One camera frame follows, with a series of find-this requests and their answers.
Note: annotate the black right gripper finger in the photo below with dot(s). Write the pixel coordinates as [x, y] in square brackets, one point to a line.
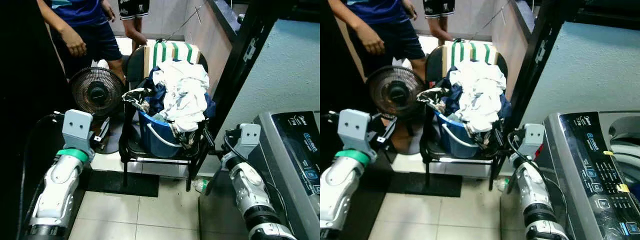
[503, 144]
[215, 146]

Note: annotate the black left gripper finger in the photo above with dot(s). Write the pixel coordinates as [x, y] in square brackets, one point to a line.
[107, 123]
[391, 125]

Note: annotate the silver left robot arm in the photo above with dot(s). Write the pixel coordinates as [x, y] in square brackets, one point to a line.
[340, 187]
[57, 187]

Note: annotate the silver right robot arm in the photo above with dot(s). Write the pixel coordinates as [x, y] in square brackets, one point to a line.
[252, 192]
[537, 195]

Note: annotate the grey top-load washing machine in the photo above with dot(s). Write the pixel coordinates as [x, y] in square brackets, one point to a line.
[285, 170]
[590, 175]

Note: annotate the black standing fan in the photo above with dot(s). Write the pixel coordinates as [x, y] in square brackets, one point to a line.
[96, 92]
[396, 92]

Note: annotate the black metal chair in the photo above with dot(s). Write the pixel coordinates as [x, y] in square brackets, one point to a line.
[131, 145]
[429, 145]

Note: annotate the black white patterned garment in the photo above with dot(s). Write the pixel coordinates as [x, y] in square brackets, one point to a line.
[432, 97]
[136, 99]

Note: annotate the clear plastic bottle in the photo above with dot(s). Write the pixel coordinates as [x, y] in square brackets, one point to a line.
[501, 185]
[200, 186]

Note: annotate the blue laundry bucket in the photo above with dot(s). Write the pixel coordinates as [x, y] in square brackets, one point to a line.
[452, 137]
[155, 137]

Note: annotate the white crumpled garment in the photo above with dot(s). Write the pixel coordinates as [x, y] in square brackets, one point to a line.
[479, 95]
[182, 95]

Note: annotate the black floor mat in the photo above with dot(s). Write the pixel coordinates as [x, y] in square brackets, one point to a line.
[122, 183]
[425, 185]

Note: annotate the dark blue garment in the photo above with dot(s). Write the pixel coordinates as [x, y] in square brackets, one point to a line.
[454, 92]
[158, 97]

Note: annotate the small yellow tape piece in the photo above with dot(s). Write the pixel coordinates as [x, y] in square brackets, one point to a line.
[607, 152]

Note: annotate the beige wooden counter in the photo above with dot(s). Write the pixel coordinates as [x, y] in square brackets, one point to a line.
[210, 45]
[510, 40]

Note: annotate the green white striped cushion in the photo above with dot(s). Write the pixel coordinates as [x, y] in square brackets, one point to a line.
[470, 51]
[172, 51]

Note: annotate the person in blue shirt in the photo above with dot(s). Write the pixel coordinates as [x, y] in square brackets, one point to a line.
[385, 25]
[82, 25]

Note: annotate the person in black shorts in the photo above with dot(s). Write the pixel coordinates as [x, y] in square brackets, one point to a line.
[439, 17]
[134, 20]

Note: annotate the large yellow tape piece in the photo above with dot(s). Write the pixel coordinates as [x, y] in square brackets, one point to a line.
[623, 187]

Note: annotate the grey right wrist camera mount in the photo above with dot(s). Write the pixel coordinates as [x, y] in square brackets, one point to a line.
[249, 137]
[533, 137]

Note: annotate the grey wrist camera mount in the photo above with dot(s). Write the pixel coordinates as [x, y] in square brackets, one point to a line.
[249, 137]
[77, 127]
[354, 127]
[533, 137]

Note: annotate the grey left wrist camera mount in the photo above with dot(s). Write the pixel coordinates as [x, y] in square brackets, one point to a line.
[354, 127]
[77, 127]

